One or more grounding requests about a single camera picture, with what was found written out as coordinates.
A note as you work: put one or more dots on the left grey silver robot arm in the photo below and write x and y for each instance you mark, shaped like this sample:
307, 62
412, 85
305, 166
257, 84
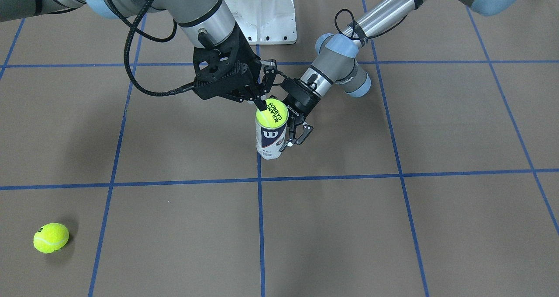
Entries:
336, 59

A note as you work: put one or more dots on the white camera mast base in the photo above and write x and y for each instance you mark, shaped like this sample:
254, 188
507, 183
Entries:
266, 22

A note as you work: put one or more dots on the right grey silver robot arm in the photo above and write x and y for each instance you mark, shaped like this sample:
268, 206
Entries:
206, 23

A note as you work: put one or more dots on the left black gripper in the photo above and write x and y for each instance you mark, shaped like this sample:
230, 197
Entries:
298, 97

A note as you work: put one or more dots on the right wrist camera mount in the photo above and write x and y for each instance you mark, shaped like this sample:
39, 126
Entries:
209, 69

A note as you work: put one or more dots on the yellow tennis ball Wilson logo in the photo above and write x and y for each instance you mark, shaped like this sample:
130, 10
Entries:
51, 238

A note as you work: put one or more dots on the yellow tennis ball Roland Garros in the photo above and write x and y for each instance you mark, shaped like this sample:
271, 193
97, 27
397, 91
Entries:
274, 116

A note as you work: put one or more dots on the white blue tennis ball can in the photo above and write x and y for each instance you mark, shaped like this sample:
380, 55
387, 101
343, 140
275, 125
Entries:
270, 141

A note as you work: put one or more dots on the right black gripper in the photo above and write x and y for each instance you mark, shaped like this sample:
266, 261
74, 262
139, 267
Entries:
250, 68

